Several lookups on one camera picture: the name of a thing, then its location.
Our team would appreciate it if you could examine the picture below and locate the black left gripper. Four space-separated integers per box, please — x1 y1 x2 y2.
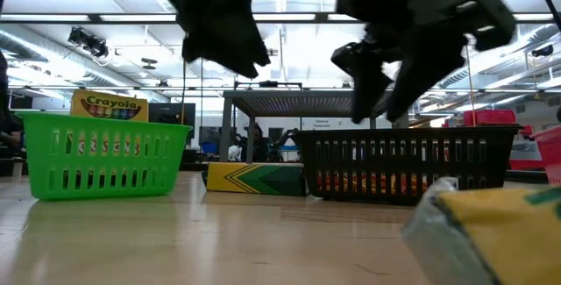
144 0 272 79

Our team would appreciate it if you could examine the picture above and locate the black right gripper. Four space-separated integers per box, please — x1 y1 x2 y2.
331 0 518 124

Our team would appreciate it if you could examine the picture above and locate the black plastic basket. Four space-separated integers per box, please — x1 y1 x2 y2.
296 125 522 207

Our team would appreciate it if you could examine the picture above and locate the yellow Crayola crayon box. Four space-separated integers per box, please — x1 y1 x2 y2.
204 161 309 197
69 89 150 123

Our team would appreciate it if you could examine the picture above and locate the green plastic basket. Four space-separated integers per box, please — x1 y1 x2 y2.
17 111 193 202

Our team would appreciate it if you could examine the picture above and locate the red plastic basket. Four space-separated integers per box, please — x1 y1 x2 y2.
531 125 561 188

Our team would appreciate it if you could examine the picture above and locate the small yellow crayon box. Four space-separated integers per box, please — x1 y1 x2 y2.
401 177 561 285

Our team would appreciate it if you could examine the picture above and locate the grey perforated metal shelf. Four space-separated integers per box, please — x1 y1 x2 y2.
221 89 411 166

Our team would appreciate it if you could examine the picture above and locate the thin yellow pole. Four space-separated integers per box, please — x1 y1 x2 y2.
464 47 479 115

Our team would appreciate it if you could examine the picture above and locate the black monitor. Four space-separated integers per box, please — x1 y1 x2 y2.
147 102 197 129

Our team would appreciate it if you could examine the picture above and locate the person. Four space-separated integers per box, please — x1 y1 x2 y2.
245 122 271 163

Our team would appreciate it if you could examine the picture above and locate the red storage bin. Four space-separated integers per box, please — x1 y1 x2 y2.
463 109 517 127

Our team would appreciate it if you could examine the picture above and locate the black ceiling spotlight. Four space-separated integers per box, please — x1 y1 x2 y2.
67 25 110 58

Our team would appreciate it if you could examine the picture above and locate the black overhead frame bar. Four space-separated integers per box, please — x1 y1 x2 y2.
0 12 561 25

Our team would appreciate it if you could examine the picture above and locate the black aluminium table frame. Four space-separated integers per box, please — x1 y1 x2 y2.
503 169 549 185

